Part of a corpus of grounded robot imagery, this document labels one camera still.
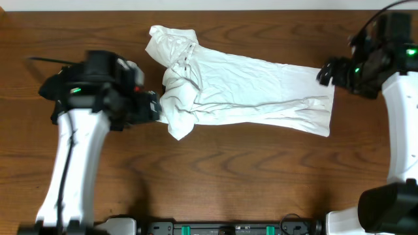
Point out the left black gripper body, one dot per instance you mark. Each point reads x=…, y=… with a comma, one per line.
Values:
x=138, y=109

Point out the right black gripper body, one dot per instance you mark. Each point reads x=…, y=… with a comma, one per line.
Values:
x=343, y=74

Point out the white t-shirt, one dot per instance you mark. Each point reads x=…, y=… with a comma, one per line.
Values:
x=208, y=87

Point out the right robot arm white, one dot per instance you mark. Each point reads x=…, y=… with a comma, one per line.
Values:
x=392, y=208

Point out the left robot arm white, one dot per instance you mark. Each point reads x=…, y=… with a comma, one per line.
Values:
x=85, y=115

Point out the black folded clothes pile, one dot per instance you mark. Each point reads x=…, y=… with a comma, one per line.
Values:
x=51, y=88

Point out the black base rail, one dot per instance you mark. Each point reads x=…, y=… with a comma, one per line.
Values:
x=291, y=224

